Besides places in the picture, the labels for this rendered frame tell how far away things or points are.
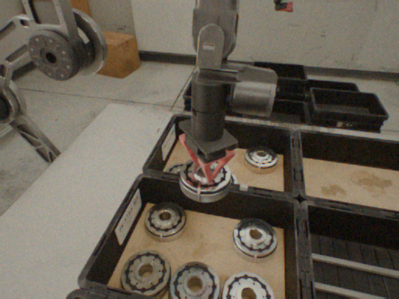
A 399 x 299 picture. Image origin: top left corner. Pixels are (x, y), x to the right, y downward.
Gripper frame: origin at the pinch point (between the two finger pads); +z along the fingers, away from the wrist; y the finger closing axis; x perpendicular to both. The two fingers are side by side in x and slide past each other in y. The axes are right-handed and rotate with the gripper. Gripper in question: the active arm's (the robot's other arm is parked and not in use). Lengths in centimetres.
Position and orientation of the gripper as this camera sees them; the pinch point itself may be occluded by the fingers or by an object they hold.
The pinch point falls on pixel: (205, 169)
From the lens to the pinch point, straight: 54.2
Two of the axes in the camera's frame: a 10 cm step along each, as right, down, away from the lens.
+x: -8.6, 3.1, -4.0
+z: -0.2, 7.7, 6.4
